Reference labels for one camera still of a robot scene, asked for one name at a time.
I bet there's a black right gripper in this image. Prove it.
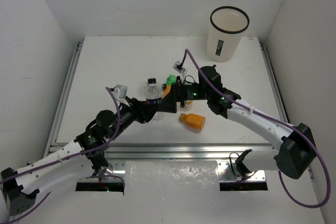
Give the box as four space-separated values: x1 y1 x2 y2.
156 74 211 112

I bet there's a clear Pepsi bottle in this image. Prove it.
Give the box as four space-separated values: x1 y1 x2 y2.
143 77 166 122

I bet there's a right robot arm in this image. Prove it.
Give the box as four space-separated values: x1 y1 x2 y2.
158 66 316 179

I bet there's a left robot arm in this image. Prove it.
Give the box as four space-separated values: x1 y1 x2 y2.
1 99 159 216

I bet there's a white bin black rim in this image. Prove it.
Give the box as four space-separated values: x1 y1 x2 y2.
206 6 250 62

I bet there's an orange bottle fruit label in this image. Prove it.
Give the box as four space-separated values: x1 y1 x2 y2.
163 84 172 98

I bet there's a clear bottle yellow cap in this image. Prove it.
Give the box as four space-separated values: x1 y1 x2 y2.
179 100 193 111

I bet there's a clear bottle black label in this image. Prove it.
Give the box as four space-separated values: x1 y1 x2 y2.
139 82 148 97

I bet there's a green plastic bottle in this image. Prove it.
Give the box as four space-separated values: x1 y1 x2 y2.
165 74 177 86

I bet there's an orange bottle brown cap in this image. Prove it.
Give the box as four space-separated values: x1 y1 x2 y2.
179 113 206 131

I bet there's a white foam cover plate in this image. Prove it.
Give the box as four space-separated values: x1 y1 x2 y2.
124 161 219 196

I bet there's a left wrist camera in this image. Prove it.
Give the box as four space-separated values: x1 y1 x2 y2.
112 85 129 106

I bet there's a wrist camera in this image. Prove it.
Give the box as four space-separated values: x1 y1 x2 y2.
112 85 129 106
173 61 187 81

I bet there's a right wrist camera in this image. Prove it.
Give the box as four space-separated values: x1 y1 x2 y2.
173 61 187 81

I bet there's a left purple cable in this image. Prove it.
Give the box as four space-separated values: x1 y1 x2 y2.
0 86 121 222

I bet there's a purple cable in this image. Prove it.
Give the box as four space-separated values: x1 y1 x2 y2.
0 86 121 222
181 48 332 207

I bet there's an aluminium table edge rail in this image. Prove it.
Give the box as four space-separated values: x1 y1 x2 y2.
104 143 273 160

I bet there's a black cable loop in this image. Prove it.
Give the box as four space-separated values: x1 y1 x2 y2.
227 151 242 176

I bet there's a left side rail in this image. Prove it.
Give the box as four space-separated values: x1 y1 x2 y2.
56 40 84 109

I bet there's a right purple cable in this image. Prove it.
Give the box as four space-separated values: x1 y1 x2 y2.
181 48 332 207

